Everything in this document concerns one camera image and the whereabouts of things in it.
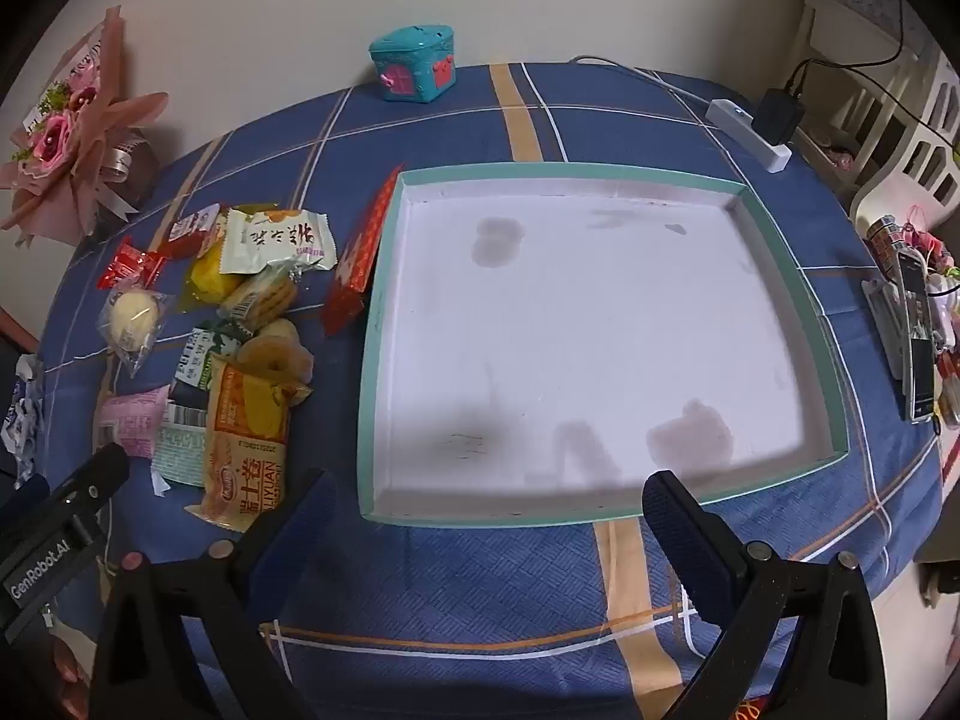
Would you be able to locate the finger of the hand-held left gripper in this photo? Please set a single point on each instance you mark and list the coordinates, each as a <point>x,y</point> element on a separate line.
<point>97,476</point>
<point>31,493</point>

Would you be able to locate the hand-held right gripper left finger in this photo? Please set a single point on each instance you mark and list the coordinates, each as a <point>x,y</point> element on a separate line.
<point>304,517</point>

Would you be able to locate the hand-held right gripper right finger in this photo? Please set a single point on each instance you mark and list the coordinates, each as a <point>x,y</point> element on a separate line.
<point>682,532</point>

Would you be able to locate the pink snack packet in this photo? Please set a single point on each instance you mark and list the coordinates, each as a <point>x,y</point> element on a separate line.
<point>131,420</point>

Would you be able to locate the orange cake roll packet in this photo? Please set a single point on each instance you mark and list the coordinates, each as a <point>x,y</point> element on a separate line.
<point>247,457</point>

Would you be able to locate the mint green snack packet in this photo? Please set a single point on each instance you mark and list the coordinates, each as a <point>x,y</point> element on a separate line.
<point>180,450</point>

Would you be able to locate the green and white snack packet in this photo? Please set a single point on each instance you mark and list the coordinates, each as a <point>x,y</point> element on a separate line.
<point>196,364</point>

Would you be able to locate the clear packet with white bun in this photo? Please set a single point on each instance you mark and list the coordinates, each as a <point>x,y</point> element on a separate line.
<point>133,319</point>

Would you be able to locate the red snack packet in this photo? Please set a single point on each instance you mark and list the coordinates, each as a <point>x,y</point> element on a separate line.
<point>127,264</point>

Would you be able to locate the clear packet of biscuits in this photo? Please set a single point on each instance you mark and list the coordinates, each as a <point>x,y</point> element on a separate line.
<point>259,296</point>

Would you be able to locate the yellow snack packet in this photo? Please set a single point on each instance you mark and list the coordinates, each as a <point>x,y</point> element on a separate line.
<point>206,277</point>

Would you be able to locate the teal-rimmed white cardboard box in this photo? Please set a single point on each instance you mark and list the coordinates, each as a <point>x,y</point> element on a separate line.
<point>570,300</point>

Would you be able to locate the long red patterned packet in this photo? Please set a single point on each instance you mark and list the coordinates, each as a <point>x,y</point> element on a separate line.
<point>356,262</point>

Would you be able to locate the brown and white biscuit packet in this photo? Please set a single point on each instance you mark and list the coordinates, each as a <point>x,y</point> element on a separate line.
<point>191,226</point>

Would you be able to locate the cream snack packet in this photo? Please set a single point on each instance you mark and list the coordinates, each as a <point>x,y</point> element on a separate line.
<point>274,240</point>

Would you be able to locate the blue and white snack packet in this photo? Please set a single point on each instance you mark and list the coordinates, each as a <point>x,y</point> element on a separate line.
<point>19,409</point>

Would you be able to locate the blue plaid tablecloth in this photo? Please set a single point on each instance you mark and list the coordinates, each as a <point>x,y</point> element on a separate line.
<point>480,615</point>

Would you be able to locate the black smartphone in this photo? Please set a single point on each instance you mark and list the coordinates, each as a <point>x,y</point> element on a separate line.
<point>916,345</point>

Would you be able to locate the pink flower bouquet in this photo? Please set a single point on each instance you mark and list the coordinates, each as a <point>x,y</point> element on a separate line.
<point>82,120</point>

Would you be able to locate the pile of colourful trinkets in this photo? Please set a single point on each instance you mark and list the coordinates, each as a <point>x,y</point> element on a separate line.
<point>930,240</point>

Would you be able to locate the white power strip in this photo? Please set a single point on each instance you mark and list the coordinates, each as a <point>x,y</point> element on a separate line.
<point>731,116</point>

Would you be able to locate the black power adapter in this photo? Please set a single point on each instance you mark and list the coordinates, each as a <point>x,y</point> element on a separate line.
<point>776,116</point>

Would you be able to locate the teal and pink toy box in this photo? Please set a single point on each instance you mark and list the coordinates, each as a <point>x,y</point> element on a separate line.
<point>412,64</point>

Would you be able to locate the white chair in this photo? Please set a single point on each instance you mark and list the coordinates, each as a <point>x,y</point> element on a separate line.
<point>814,37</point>

